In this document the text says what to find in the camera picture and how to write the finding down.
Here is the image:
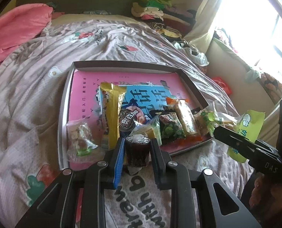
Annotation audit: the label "clothes on window sill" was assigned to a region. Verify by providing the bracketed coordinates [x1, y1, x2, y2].
[212, 28, 282, 105]

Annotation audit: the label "shallow brown cardboard box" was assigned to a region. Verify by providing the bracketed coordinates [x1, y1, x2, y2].
[58, 61, 208, 170]

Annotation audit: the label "dark green seaweed snack packet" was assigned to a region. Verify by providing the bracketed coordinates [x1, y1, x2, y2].
[154, 110, 186, 145]

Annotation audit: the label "cream curtain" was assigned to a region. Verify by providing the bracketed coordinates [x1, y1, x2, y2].
[184, 0, 222, 53]

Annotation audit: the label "pile of folded clothes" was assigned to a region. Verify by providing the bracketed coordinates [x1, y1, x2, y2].
[131, 0, 196, 42]

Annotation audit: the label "pink folded quilt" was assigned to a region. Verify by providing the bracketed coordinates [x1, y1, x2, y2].
[0, 4, 53, 64]

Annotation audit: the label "clear packet pink candy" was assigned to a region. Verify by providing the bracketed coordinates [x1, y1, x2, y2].
[66, 119, 99, 163]

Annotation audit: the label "black chocolate snack packet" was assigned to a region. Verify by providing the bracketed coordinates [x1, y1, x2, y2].
[191, 107, 202, 115]

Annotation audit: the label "blue Oreo cookie packet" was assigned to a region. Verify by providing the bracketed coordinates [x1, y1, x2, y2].
[118, 105, 152, 137]

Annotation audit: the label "strawberry print bed cover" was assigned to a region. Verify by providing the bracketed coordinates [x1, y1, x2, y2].
[0, 20, 253, 227]

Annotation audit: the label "small yellow green snack packet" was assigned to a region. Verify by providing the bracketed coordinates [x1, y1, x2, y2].
[130, 116, 162, 146]

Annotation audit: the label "red plastic bag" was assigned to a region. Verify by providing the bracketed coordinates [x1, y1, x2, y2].
[212, 77, 232, 96]

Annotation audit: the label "right hand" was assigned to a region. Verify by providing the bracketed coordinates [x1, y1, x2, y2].
[249, 175, 282, 223]

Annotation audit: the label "light green snack packet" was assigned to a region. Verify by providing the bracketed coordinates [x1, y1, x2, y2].
[200, 108, 266, 164]

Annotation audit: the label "brown cake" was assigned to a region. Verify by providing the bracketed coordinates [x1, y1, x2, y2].
[125, 134, 150, 176]

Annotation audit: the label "orange wafer biscuit packet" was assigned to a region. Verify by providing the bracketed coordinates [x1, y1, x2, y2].
[166, 97, 202, 142]

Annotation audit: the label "white plastic bag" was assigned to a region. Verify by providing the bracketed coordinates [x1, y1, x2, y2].
[172, 41, 209, 67]

